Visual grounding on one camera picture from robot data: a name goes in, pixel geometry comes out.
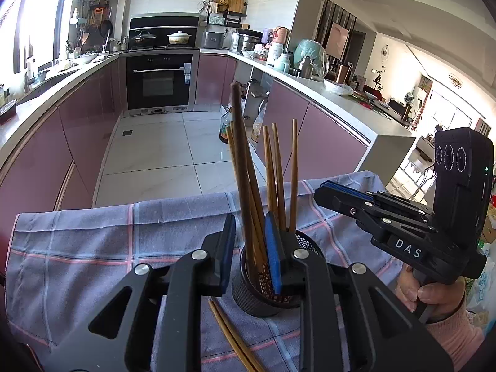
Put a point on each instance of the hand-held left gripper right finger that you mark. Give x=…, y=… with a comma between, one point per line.
x=273, y=257

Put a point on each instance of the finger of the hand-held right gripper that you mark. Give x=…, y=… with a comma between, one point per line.
x=345, y=190
x=360, y=215

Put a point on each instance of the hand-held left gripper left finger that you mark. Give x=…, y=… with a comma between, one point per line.
x=228, y=257

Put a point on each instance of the black mesh cup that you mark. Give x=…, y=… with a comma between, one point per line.
x=248, y=298

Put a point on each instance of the bundle of wooden chopsticks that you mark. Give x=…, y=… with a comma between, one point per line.
x=294, y=155

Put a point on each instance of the red-patterned wooden chopstick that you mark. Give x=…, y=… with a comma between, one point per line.
x=237, y=333
x=226, y=333
x=238, y=143

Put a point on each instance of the person's right forearm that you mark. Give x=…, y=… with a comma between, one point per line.
x=457, y=339

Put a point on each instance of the person's right hand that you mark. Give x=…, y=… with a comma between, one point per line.
x=438, y=298

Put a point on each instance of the white plastic bag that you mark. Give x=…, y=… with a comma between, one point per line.
x=482, y=290

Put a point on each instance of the clear plastic bag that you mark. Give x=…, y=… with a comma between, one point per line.
x=339, y=88

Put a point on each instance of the oil bottle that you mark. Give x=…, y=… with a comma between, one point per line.
x=224, y=130

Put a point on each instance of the steel thermos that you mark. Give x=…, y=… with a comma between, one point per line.
x=306, y=68

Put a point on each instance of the grey plaid cloth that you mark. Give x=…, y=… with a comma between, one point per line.
x=97, y=248

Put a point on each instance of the mint green bagged appliance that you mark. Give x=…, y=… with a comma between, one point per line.
x=312, y=56

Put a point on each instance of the white jar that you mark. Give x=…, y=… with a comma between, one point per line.
x=276, y=53

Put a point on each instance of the copper pink kettle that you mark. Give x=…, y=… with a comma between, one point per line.
x=282, y=35

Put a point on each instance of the stainless steel pot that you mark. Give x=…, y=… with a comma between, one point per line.
x=248, y=42

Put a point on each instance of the black built-in oven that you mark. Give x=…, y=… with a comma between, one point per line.
x=159, y=81

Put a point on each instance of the pink kitchen counter cabinets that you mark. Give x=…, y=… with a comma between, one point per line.
x=89, y=116

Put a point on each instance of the silver countertop appliance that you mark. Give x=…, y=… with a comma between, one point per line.
x=213, y=38

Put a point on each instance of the black counter shelf rack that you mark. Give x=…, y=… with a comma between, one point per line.
x=224, y=17

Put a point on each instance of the wooden cutting board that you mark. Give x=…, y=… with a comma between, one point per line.
x=237, y=4

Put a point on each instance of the white casserole pot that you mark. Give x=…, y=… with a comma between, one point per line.
x=179, y=38

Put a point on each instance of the black pot with glass lid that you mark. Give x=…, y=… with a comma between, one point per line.
x=143, y=38

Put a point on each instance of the black range hood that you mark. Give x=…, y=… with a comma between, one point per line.
x=164, y=22

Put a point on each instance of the black frying pan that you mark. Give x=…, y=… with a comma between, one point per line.
x=106, y=28

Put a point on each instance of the dark red baking dish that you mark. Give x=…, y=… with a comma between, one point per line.
x=7, y=111

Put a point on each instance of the pink wall painting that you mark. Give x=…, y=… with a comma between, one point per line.
x=336, y=38

